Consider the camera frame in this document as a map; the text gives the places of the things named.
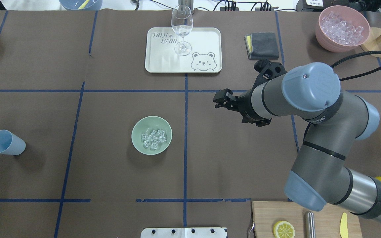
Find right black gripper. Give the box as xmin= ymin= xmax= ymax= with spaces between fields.
xmin=213 ymin=89 xmax=271 ymax=127

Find green ceramic bowl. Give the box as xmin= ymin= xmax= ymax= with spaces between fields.
xmin=131 ymin=116 xmax=173 ymax=155

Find light blue plastic cup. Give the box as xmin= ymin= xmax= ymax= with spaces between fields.
xmin=0 ymin=130 xmax=26 ymax=156

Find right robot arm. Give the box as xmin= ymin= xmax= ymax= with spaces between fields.
xmin=213 ymin=60 xmax=381 ymax=222

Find ice cubes in bowl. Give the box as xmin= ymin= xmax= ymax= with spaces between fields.
xmin=141 ymin=129 xmax=167 ymax=150

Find pink bowl of ice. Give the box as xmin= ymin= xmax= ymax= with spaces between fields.
xmin=316 ymin=5 xmax=370 ymax=53

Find blue bowl with fork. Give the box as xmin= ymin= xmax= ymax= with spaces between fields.
xmin=59 ymin=0 xmax=103 ymax=11

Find white bear tray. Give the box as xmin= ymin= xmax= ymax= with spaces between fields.
xmin=145 ymin=27 xmax=223 ymax=74

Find grey folded cloth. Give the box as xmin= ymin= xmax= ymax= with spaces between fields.
xmin=244 ymin=32 xmax=279 ymax=60

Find clear wine glass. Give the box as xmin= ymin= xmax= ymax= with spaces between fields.
xmin=171 ymin=5 xmax=193 ymax=56

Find wooden cutting board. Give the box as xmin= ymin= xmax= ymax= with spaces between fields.
xmin=252 ymin=201 xmax=363 ymax=238

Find half lemon slice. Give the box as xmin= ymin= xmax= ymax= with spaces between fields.
xmin=272 ymin=220 xmax=295 ymax=238

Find yellow plastic knife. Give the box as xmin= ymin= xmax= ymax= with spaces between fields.
xmin=340 ymin=212 xmax=348 ymax=238

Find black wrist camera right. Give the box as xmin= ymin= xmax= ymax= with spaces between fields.
xmin=254 ymin=59 xmax=287 ymax=80

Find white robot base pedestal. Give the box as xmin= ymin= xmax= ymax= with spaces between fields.
xmin=140 ymin=227 xmax=228 ymax=238

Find steel knife handle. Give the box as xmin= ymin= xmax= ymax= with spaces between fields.
xmin=305 ymin=211 xmax=316 ymax=238

